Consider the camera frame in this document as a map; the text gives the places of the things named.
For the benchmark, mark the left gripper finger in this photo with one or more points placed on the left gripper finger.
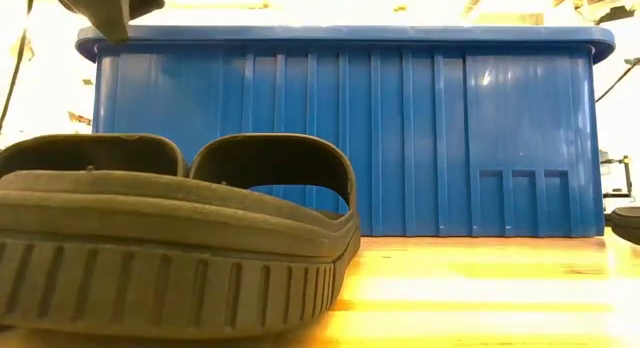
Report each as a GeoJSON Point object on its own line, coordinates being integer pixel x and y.
{"type": "Point", "coordinates": [100, 8]}
{"type": "Point", "coordinates": [145, 0]}

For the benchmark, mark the black rubber slide sandal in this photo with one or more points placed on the black rubber slide sandal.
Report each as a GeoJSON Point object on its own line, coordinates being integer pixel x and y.
{"type": "Point", "coordinates": [90, 155]}
{"type": "Point", "coordinates": [175, 278]}
{"type": "Point", "coordinates": [627, 225]}

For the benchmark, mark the blue plastic bin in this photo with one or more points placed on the blue plastic bin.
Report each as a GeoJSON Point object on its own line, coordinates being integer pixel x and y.
{"type": "Point", "coordinates": [425, 138]}

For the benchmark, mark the black metal stand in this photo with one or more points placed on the black metal stand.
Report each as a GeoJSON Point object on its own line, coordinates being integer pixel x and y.
{"type": "Point", "coordinates": [625, 175]}

